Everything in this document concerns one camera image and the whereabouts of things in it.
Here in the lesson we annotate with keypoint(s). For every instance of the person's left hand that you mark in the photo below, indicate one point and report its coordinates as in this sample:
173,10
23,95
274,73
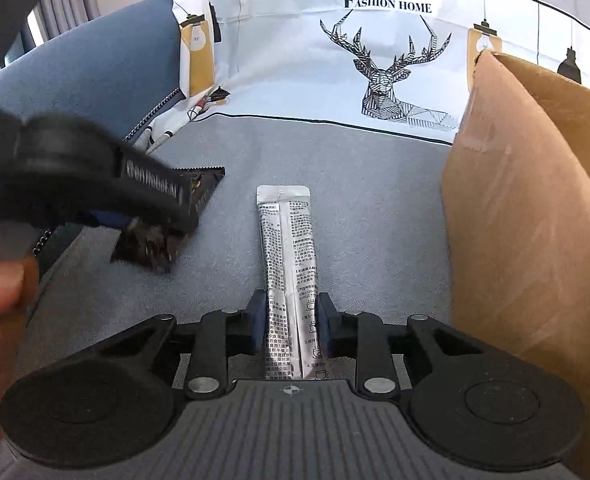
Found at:
0,320

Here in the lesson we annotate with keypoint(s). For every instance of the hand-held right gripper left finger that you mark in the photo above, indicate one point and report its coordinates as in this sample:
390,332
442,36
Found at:
258,321

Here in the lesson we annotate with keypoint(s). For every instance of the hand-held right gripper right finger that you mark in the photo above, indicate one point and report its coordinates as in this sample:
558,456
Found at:
325,324

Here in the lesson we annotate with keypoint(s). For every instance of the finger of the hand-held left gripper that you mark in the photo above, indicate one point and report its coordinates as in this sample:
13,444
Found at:
155,190

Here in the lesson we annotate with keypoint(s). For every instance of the black snack packet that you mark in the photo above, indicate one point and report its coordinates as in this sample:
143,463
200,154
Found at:
205,185

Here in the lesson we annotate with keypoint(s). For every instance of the brown cardboard box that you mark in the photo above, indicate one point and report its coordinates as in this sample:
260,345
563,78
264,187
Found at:
515,235

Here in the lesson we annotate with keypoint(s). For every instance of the long silver foil packet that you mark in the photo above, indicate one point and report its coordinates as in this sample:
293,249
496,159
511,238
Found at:
287,260

